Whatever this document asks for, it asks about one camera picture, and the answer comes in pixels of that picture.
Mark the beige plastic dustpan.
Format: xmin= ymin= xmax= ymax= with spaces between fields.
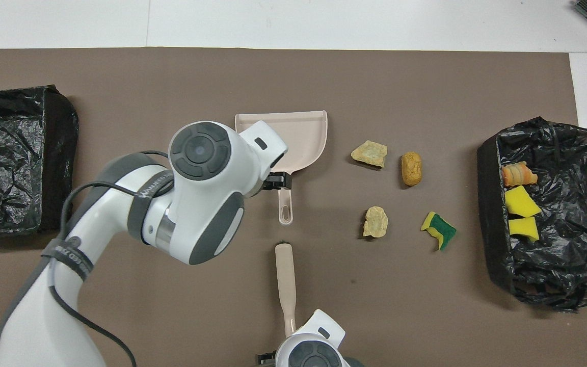
xmin=235 ymin=110 xmax=328 ymax=225

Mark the beige hand brush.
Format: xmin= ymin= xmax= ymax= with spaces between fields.
xmin=275 ymin=241 xmax=298 ymax=338

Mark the pale bread slice piece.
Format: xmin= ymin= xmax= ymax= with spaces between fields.
xmin=351 ymin=140 xmax=389 ymax=169

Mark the toy bread roll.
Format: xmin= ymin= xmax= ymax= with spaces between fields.
xmin=363 ymin=205 xmax=389 ymax=239

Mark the brown fried nugget toy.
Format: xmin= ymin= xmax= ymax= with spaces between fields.
xmin=401 ymin=151 xmax=423 ymax=187

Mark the green and yellow sponge piece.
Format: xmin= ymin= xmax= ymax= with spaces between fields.
xmin=420 ymin=211 xmax=457 ymax=252

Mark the toy croissant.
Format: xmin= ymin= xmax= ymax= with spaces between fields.
xmin=501 ymin=161 xmax=539 ymax=187

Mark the large yellow sponge piece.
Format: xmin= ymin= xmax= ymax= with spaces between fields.
xmin=504 ymin=185 xmax=542 ymax=218

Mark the small yellow sponge piece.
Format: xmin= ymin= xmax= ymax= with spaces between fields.
xmin=509 ymin=217 xmax=540 ymax=242

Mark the closed black bag bin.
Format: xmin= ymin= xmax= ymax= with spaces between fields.
xmin=0 ymin=85 xmax=79 ymax=238

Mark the open black bag bin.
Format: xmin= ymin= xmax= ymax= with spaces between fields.
xmin=477 ymin=117 xmax=587 ymax=312

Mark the brown paper table mat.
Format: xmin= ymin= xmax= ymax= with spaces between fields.
xmin=0 ymin=47 xmax=587 ymax=367

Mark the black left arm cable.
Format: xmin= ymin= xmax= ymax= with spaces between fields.
xmin=48 ymin=150 xmax=172 ymax=367

